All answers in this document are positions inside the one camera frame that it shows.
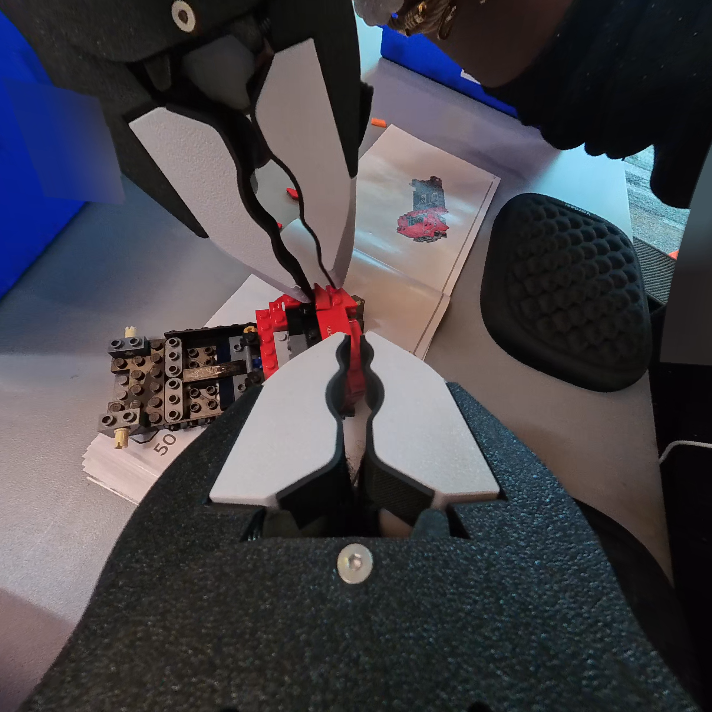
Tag white cable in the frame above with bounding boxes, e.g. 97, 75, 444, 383
657, 438, 712, 468

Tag gold bracelet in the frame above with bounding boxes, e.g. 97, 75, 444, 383
384, 0, 462, 43

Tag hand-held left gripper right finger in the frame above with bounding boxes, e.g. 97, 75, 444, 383
356, 332, 501, 515

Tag black quilted pad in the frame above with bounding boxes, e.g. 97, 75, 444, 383
481, 193, 654, 392
579, 501, 712, 712

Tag lego instruction booklet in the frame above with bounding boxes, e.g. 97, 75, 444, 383
84, 125, 501, 504

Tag blue plastic bin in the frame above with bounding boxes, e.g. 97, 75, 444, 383
0, 11, 123, 301
381, 28, 524, 118

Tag red and black lego car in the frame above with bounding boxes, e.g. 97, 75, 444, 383
98, 284, 368, 440

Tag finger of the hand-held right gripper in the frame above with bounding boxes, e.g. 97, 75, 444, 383
128, 104, 312, 299
254, 39, 359, 288

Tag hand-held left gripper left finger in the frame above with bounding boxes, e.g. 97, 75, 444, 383
210, 332, 357, 515

